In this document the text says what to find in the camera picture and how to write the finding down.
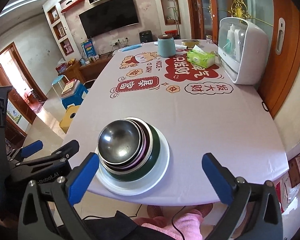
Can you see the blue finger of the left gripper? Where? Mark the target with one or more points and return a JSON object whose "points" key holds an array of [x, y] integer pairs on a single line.
{"points": [[31, 149], [66, 151]]}

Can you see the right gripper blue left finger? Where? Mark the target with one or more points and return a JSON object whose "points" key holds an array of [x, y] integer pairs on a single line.
{"points": [[80, 178]]}

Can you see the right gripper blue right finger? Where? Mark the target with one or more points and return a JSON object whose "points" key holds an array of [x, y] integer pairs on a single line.
{"points": [[219, 177]]}

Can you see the round steel bowl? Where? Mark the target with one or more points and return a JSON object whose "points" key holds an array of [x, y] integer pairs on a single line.
{"points": [[119, 141]]}

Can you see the white paper plate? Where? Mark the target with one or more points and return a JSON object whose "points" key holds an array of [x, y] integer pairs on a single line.
{"points": [[144, 178]]}

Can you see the green plate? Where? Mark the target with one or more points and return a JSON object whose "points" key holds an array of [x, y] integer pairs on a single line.
{"points": [[145, 161]]}

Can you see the pink bowl with steel liner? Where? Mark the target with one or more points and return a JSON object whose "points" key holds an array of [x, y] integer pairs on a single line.
{"points": [[142, 144]]}

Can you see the yellow plastic stool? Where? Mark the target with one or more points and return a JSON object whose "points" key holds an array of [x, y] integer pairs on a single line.
{"points": [[68, 118]]}

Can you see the pink trousers leg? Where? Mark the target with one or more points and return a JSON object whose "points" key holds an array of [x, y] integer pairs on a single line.
{"points": [[185, 226]]}

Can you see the blue plastic stool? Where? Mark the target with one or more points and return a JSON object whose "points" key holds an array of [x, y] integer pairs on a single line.
{"points": [[75, 97]]}

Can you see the stack of books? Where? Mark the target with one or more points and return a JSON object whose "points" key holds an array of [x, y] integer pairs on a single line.
{"points": [[70, 87]]}

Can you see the light blue round stool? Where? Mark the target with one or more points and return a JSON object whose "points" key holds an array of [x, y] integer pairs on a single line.
{"points": [[61, 81]]}

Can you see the wooden tv cabinet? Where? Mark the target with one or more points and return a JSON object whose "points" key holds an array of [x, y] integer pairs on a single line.
{"points": [[83, 73]]}

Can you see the blue snack box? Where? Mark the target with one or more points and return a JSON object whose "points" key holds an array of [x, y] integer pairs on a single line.
{"points": [[88, 48]]}

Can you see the blue face mask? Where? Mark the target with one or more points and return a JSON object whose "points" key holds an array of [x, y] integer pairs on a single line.
{"points": [[132, 47]]}

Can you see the green tissue pack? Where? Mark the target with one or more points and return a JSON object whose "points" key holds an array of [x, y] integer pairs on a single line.
{"points": [[200, 58]]}

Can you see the white countertop sterilizer cabinet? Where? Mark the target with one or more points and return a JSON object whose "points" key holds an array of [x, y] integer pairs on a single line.
{"points": [[243, 49]]}

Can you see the light blue canister brown lid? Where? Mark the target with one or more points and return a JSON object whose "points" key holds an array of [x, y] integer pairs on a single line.
{"points": [[166, 45]]}

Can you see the yellow round tin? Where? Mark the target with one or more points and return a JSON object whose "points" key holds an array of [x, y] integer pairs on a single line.
{"points": [[190, 43]]}

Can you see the red basket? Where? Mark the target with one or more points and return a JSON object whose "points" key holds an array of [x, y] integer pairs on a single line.
{"points": [[174, 32]]}

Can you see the wooden sliding door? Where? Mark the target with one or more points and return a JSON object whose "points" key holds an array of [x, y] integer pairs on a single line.
{"points": [[284, 56]]}

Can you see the black wall television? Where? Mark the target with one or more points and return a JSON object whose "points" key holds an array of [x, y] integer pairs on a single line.
{"points": [[108, 16]]}

